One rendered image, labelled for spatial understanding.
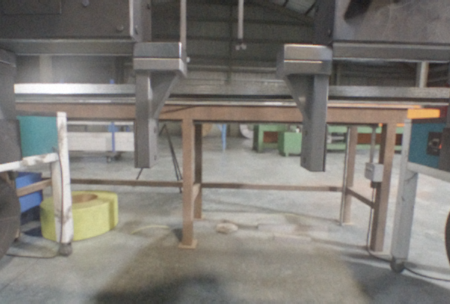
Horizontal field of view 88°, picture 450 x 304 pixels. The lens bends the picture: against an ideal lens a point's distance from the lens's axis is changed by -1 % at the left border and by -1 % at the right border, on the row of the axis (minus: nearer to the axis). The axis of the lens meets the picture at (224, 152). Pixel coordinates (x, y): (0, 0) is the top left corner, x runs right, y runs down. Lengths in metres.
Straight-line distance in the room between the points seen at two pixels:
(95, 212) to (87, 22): 1.48
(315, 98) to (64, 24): 0.20
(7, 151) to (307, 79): 0.27
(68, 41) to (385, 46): 0.25
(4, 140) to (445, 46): 0.37
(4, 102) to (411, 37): 0.34
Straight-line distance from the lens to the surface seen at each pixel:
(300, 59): 0.21
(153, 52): 0.21
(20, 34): 0.25
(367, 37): 0.22
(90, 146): 4.50
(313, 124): 0.21
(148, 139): 0.21
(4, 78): 0.29
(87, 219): 1.66
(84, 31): 0.23
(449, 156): 0.30
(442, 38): 0.26
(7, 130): 0.29
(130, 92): 0.47
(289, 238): 1.55
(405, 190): 1.34
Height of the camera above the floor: 0.69
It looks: 7 degrees down
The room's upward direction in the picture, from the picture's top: 1 degrees clockwise
